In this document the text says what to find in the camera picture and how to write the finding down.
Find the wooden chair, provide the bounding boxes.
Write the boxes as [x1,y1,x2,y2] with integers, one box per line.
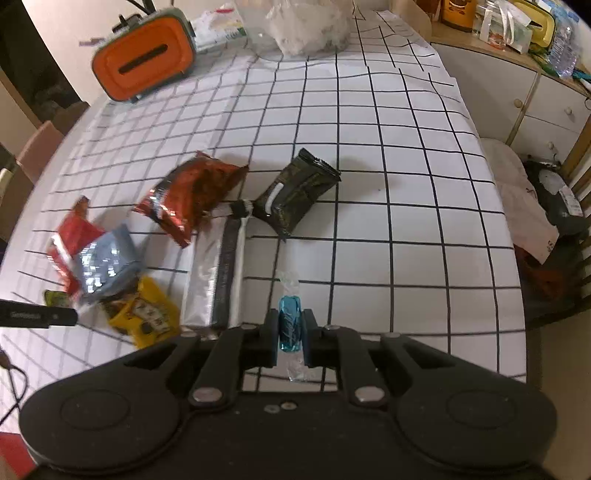
[561,134,591,324]

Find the white cloth bag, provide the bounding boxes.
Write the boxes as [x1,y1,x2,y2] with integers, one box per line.
[480,136,561,266]

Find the red foil snack packet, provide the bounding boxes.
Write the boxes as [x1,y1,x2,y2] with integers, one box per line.
[131,151,250,250]

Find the blue grey snack packet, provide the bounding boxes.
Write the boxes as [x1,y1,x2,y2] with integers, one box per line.
[76,224,144,305]

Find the white wooden cabinet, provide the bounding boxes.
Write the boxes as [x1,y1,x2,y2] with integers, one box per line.
[429,9,591,185]

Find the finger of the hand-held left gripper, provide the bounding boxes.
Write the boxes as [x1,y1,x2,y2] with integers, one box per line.
[0,299,79,329]

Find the orange tissue box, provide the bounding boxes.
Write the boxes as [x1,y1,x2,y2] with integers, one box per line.
[91,7,197,104]

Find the small yellow snack packet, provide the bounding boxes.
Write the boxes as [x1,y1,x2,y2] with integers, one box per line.
[104,276,182,349]

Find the white green packet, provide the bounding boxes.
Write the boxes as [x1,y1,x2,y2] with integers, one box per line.
[189,2,250,51]

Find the clear bag with white ribbons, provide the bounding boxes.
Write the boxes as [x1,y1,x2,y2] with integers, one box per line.
[473,0,536,54]

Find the silver white snack packet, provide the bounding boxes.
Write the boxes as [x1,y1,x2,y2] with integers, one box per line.
[179,217,250,330]

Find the white checkered tablecloth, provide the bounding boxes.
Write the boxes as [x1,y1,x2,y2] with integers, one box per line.
[0,9,528,388]

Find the clear water bottle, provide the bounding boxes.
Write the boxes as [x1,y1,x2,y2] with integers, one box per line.
[549,25,578,78]

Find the orange red bag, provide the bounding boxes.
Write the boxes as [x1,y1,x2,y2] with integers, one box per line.
[517,244,583,301]

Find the orange jar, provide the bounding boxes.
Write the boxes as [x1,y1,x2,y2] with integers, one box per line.
[441,0,478,25]

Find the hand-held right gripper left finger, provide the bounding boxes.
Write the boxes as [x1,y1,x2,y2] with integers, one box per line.
[122,310,281,411]

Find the clear plastic bag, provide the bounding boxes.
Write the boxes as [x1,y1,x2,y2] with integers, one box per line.
[247,0,356,58]

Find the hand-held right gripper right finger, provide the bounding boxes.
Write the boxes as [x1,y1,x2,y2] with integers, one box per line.
[301,309,462,411]

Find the dark bag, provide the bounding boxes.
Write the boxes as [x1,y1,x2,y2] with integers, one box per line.
[524,157,587,236]

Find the pink chair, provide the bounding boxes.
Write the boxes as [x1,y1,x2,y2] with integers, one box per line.
[16,119,65,183]

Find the red white snack packet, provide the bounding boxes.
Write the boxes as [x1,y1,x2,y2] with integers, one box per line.
[46,196,105,296]

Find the black cable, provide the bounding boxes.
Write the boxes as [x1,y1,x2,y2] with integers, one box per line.
[0,348,28,425]

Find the blue candy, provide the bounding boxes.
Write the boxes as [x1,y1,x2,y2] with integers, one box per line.
[276,271,315,382]

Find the black snack packet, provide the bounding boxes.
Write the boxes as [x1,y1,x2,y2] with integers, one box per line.
[253,148,342,241]

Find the yellow tissue box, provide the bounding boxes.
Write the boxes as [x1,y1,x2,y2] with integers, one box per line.
[512,0,561,51]

